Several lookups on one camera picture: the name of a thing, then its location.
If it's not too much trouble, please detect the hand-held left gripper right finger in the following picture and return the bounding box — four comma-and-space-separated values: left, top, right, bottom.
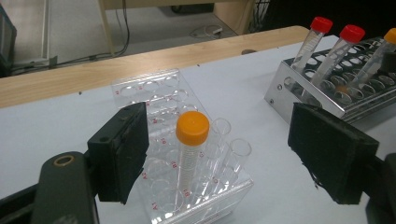
287, 102, 381, 205

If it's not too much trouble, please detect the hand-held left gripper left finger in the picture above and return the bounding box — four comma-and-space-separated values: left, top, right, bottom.
87, 101, 150, 205

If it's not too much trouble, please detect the orange-capped test tube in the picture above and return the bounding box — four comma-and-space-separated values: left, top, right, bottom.
348, 27, 396, 91
175, 110, 211, 200

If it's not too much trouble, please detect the red-capped test tube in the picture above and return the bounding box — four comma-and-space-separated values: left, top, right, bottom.
290, 16, 334, 73
309, 23, 366, 88

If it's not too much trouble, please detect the clear plastic tube rack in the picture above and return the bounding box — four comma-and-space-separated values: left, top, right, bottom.
110, 68, 255, 224

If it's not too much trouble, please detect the metal tube rack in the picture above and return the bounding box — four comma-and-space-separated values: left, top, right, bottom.
263, 36, 396, 125

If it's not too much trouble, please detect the wooden table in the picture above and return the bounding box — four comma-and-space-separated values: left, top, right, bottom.
0, 25, 312, 109

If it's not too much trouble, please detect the clear open test tube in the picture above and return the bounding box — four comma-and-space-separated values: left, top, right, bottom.
214, 138, 252, 194
204, 117, 233, 188

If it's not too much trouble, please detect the black cabinet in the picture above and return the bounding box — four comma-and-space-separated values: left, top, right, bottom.
0, 6, 18, 78

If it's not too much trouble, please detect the wooden desk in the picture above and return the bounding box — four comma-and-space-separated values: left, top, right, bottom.
97, 0, 257, 58

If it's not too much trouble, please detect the black floor cable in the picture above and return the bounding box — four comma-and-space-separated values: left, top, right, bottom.
12, 0, 131, 73

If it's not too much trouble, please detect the white coiled cable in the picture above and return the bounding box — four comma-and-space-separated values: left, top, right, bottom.
190, 24, 224, 40

